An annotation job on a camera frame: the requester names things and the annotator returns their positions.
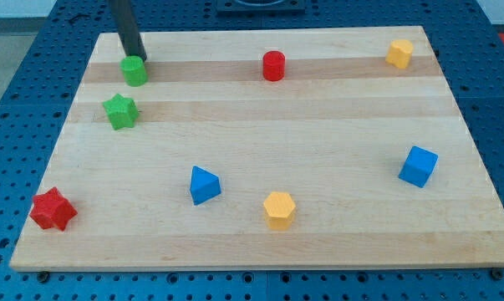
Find red cylinder block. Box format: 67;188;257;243
262;50;286;81

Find blue triangle block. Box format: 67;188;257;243
189;166;221;206

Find yellow heart block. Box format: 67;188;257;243
385;39;414;69

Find wooden board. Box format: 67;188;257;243
10;26;504;272

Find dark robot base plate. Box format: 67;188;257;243
213;0;306;13

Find green star block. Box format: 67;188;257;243
103;94;140;130

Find green cylinder block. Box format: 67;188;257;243
120;56;148;87

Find yellow hexagon block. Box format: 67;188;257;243
263;191;296;231

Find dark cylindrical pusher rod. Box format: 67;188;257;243
108;0;147;62

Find red star block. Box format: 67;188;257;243
29;187;78;232

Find blue cube block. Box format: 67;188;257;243
398;145;439;188

